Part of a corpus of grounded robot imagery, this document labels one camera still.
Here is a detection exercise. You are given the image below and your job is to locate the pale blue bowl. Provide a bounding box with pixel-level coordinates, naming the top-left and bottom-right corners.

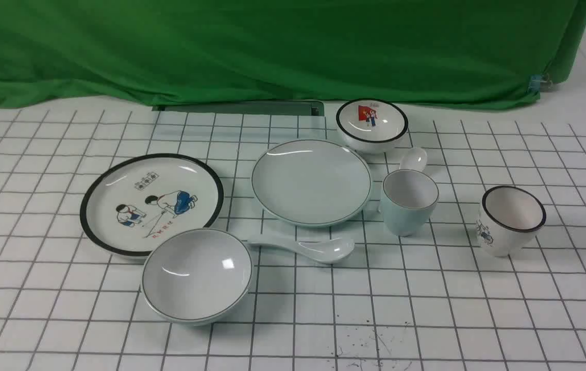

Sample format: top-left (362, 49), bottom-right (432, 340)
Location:
top-left (141, 228), bottom-right (254, 326)

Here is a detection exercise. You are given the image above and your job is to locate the plain white ceramic spoon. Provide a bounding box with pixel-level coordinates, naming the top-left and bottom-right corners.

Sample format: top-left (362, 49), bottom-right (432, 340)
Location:
top-left (247, 235), bottom-right (356, 264)

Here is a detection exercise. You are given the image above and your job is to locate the pale blue cup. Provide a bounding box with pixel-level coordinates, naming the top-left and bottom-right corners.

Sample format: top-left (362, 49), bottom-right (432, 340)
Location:
top-left (378, 169), bottom-right (440, 237)

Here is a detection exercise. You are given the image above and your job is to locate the black-rimmed cartoon plate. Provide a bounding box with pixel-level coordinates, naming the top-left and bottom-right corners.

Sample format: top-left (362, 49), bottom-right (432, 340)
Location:
top-left (79, 153), bottom-right (224, 259)

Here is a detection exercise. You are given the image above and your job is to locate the pale blue plate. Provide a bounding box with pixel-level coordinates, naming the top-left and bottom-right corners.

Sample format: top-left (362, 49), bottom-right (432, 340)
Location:
top-left (250, 139), bottom-right (374, 228)

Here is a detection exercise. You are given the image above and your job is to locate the small black-rimmed cartoon bowl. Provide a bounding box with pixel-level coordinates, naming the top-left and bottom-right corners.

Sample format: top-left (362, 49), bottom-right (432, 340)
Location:
top-left (336, 99), bottom-right (410, 154)

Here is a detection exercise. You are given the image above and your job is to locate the white black-rimmed cartoon cup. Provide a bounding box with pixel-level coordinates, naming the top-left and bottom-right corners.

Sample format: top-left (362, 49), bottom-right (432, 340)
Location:
top-left (476, 185), bottom-right (547, 257)

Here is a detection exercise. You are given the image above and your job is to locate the green backdrop cloth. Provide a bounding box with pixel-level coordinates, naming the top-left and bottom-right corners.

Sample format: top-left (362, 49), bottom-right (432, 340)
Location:
top-left (0, 1), bottom-right (586, 110)

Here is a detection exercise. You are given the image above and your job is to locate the blue binder clip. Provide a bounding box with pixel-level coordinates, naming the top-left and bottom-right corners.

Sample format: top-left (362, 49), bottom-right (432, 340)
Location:
top-left (528, 74), bottom-right (554, 93)

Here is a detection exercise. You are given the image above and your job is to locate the white spoon with printed handle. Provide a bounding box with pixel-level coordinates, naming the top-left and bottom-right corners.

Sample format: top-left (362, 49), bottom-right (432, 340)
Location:
top-left (398, 146), bottom-right (428, 172)

